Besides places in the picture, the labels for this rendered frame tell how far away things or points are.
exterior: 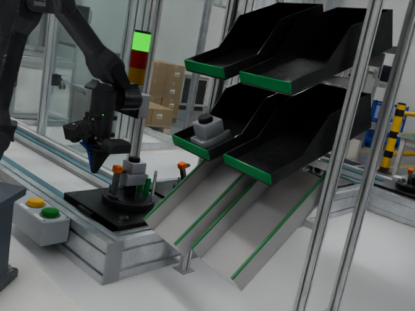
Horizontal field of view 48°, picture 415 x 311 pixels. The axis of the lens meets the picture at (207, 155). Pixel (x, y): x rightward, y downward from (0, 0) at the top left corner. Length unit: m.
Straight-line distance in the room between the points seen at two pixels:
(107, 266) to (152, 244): 0.13
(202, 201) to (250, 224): 0.14
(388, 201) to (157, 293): 1.26
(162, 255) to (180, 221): 0.17
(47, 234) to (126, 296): 0.24
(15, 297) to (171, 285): 0.33
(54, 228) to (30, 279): 0.12
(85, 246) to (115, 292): 0.13
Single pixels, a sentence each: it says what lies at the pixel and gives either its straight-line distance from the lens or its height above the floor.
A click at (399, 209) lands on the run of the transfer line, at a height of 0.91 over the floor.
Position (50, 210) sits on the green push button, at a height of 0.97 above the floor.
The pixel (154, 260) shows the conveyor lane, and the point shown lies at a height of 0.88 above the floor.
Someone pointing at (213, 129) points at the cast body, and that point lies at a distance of 0.92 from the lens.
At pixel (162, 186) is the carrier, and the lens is 1.44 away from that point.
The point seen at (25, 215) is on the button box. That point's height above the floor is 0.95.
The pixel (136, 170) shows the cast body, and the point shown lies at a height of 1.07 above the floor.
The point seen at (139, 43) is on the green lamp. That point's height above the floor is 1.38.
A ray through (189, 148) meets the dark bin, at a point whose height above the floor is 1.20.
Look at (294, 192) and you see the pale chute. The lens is 0.97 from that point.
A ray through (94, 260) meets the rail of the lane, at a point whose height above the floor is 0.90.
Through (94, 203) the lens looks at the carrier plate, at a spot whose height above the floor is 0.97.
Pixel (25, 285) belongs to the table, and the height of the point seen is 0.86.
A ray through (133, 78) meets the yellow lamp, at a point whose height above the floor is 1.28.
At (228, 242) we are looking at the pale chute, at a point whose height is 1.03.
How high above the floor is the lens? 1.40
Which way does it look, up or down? 13 degrees down
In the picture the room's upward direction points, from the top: 11 degrees clockwise
